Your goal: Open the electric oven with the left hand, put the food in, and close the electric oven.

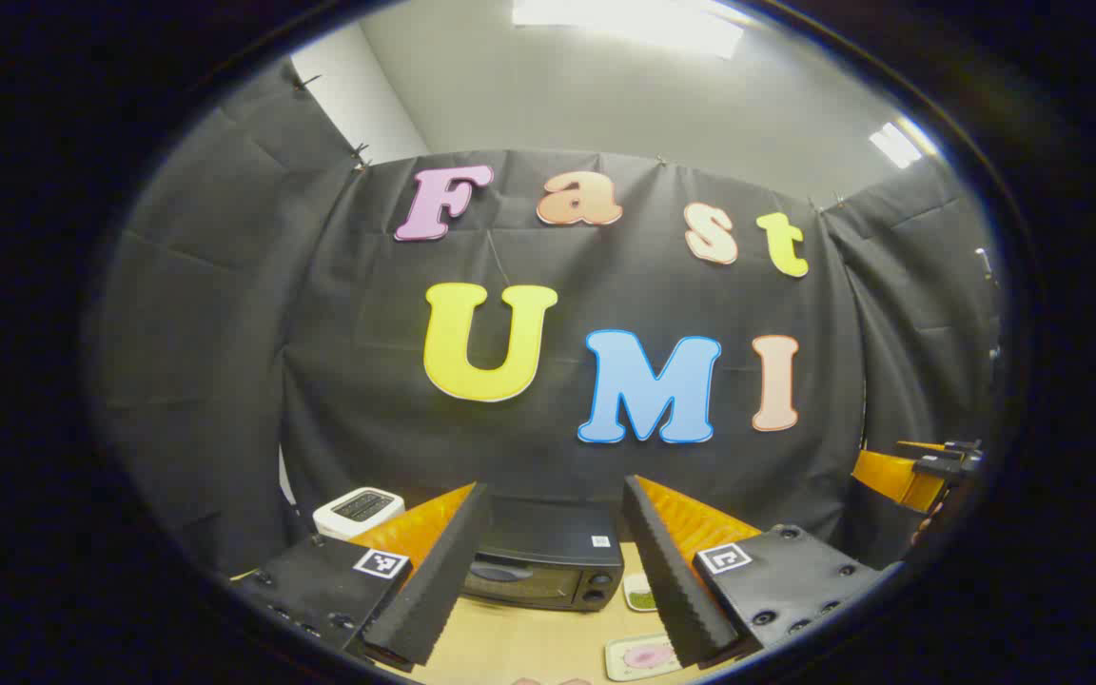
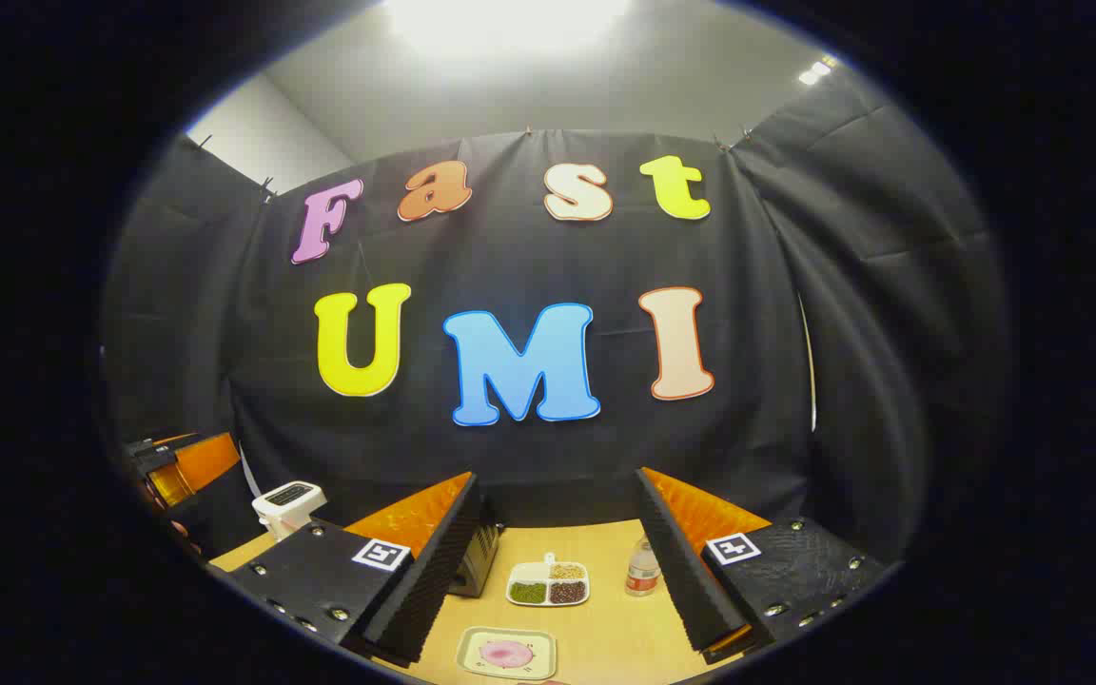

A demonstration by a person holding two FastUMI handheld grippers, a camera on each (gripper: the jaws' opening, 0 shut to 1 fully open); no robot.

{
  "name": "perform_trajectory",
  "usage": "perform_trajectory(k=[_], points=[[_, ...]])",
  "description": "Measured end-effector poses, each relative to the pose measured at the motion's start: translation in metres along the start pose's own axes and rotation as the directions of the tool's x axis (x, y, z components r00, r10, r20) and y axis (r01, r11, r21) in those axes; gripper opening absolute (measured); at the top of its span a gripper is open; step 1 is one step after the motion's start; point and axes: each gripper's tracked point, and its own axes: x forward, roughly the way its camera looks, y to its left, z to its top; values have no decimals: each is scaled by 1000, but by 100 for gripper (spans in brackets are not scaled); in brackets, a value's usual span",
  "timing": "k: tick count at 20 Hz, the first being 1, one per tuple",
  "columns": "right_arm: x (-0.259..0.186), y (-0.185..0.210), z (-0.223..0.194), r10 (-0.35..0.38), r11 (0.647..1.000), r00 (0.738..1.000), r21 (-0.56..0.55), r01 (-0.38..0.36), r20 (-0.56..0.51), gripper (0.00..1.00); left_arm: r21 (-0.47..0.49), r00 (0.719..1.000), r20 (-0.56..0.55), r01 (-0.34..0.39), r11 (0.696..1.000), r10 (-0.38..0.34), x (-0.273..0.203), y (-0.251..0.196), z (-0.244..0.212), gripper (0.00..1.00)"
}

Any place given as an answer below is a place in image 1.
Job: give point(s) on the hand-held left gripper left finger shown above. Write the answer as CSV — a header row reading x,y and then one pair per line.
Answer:
x,y
439,590

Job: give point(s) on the black backdrop cloth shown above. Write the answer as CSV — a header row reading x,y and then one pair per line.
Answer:
x,y
320,381

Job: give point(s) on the white toaster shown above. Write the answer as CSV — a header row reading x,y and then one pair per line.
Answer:
x,y
358,509

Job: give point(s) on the small ceiling light panel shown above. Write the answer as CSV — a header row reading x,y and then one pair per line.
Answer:
x,y
895,146

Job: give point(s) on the white divided tray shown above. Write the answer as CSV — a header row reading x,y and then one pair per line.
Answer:
x,y
641,582

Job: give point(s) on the green mung beans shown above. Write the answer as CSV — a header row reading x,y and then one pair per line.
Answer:
x,y
643,599

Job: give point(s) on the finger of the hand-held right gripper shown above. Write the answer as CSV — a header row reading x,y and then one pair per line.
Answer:
x,y
890,476

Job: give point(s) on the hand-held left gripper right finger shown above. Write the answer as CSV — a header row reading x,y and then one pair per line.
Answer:
x,y
672,580

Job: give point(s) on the pink round cake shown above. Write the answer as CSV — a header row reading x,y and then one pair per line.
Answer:
x,y
645,656

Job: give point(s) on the black electric oven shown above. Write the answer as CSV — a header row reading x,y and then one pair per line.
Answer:
x,y
548,542

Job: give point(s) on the white square plate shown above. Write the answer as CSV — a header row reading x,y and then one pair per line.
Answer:
x,y
616,658

